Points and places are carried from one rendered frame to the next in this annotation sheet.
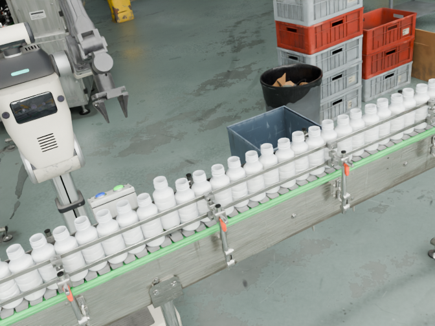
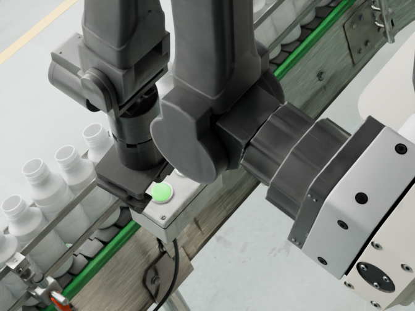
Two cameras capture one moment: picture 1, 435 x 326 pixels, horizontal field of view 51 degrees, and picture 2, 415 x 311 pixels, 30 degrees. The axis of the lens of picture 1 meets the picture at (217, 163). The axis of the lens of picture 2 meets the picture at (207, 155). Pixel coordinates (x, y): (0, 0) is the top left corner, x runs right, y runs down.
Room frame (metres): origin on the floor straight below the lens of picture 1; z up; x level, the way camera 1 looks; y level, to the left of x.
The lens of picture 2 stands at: (2.13, 0.27, 1.89)
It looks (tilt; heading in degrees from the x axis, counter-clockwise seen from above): 40 degrees down; 171
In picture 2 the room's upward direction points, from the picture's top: 25 degrees counter-clockwise
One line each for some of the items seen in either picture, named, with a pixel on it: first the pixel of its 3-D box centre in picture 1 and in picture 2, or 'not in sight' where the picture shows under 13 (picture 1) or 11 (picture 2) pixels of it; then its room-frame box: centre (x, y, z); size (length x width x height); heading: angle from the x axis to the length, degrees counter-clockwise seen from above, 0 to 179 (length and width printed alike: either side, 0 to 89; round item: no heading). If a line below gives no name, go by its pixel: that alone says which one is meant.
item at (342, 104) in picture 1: (321, 101); not in sight; (3.68, -1.00, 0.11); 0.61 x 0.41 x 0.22; 118
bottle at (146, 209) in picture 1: (149, 219); (86, 186); (1.07, 0.22, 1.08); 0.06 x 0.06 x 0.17
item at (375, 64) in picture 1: (373, 54); not in sight; (4.05, -1.61, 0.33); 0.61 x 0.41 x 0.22; 115
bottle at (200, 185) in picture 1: (202, 195); (12, 263); (1.14, 0.06, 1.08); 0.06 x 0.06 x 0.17
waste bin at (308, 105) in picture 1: (293, 114); not in sight; (3.11, -0.63, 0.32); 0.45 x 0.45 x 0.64
